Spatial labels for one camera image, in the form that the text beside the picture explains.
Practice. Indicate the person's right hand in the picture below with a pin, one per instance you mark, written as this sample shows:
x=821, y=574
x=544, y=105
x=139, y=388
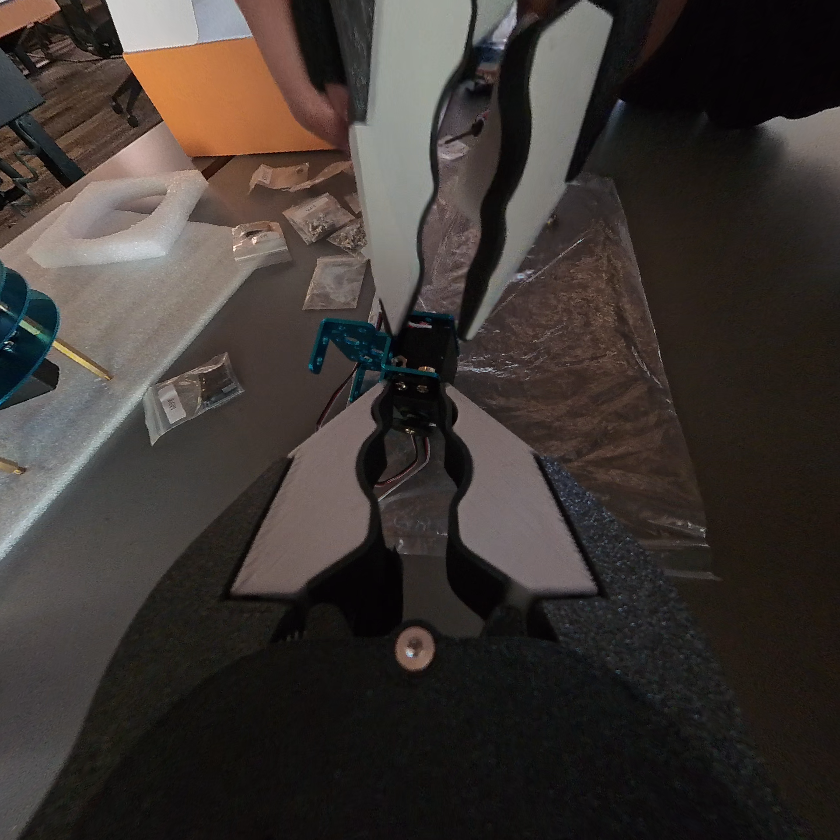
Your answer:
x=289, y=72

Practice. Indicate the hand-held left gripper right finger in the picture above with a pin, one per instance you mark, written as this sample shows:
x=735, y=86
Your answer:
x=525, y=518

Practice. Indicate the small bag of black parts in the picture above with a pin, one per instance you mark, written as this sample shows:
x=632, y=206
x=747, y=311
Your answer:
x=190, y=397

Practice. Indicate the white foam sheet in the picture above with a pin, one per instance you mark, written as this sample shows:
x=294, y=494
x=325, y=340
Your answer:
x=98, y=315

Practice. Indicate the grey desk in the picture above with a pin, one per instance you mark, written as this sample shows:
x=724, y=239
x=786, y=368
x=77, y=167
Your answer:
x=754, y=394

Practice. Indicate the orange cardboard box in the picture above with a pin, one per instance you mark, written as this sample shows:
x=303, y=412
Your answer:
x=223, y=92

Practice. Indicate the large clear plastic bag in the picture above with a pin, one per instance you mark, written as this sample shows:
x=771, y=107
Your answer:
x=590, y=361

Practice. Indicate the white foam frame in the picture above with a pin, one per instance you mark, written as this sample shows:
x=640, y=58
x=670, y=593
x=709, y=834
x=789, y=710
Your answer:
x=72, y=246

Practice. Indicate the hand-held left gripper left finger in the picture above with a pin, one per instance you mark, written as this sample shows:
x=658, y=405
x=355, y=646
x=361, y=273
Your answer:
x=308, y=518

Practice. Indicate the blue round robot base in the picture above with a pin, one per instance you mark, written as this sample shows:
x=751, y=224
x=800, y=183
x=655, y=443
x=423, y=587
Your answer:
x=19, y=334

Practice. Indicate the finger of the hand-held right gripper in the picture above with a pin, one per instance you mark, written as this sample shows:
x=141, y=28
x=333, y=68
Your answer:
x=551, y=131
x=394, y=131

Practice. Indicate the scattered small screw bags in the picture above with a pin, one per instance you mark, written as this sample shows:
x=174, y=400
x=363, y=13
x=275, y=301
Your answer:
x=334, y=282

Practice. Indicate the dark background desk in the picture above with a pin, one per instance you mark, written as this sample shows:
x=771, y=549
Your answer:
x=19, y=92

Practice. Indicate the blue bracket with black servo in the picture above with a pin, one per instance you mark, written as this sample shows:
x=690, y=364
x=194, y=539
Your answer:
x=348, y=348

